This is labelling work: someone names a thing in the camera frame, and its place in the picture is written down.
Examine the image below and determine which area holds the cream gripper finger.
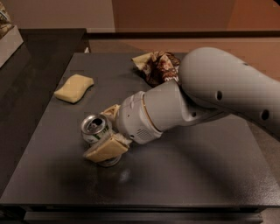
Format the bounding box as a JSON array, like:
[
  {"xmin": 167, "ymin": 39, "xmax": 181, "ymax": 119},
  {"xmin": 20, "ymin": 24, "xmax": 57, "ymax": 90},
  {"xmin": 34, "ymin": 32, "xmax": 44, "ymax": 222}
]
[
  {"xmin": 83, "ymin": 133, "xmax": 132, "ymax": 163},
  {"xmin": 101, "ymin": 104, "xmax": 120, "ymax": 123}
]

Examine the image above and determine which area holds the silver green 7up can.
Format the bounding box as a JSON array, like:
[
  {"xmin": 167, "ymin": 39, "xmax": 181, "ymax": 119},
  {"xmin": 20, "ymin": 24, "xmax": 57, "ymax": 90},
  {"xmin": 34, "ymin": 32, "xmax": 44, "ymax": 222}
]
[{"xmin": 80, "ymin": 113, "xmax": 123, "ymax": 168}]

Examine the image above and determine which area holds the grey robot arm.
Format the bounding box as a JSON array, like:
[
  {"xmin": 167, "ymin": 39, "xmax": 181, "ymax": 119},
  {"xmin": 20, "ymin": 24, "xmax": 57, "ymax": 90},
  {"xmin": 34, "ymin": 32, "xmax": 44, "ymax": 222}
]
[{"xmin": 81, "ymin": 47, "xmax": 280, "ymax": 163}]

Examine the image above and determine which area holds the brown chip bag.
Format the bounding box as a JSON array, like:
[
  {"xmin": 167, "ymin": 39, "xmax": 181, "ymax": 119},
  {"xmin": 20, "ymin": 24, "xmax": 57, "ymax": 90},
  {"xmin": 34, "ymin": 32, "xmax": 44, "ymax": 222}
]
[{"xmin": 132, "ymin": 51, "xmax": 180, "ymax": 88}]

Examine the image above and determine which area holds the yellow sponge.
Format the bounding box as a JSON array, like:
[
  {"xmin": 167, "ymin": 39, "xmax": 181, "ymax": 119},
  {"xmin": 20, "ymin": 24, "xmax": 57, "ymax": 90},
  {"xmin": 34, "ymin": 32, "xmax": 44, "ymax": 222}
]
[{"xmin": 54, "ymin": 74, "xmax": 95, "ymax": 103}]

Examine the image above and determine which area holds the dark side counter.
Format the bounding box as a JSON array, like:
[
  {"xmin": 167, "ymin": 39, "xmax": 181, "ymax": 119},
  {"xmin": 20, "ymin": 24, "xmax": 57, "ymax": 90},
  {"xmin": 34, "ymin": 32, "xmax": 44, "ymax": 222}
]
[{"xmin": 0, "ymin": 28, "xmax": 86, "ymax": 195}]

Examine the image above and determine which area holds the white box with items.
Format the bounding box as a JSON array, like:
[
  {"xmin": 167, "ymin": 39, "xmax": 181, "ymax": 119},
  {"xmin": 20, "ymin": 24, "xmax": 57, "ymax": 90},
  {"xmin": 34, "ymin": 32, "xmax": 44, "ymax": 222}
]
[{"xmin": 0, "ymin": 2, "xmax": 24, "ymax": 67}]

